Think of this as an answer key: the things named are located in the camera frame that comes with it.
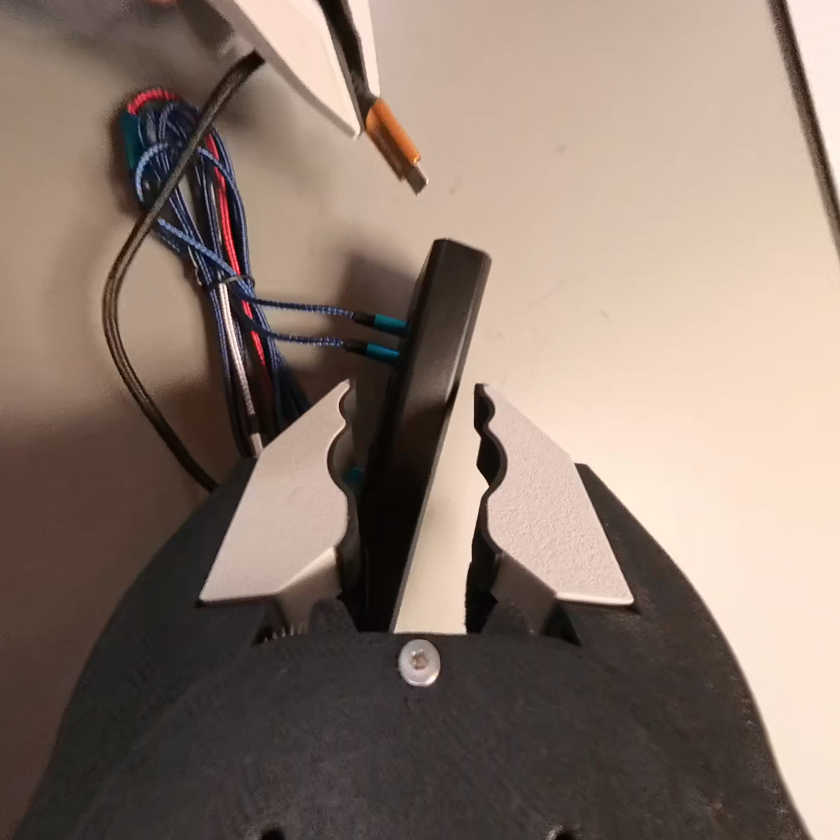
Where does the grey braided cable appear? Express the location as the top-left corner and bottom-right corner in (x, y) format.
(220, 282), (263, 455)

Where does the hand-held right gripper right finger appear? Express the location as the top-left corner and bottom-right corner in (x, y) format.
(471, 384), (635, 634)

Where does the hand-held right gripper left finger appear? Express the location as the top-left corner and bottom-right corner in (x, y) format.
(198, 379), (358, 624)

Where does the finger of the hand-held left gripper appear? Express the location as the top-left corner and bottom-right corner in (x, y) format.
(335, 0), (383, 112)
(182, 0), (365, 140)

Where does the black aluminium usb hub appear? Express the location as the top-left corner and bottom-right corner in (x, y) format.
(357, 239), (493, 634)

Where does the black braided orange-plug usb cable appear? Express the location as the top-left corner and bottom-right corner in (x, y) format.
(101, 51), (429, 492)

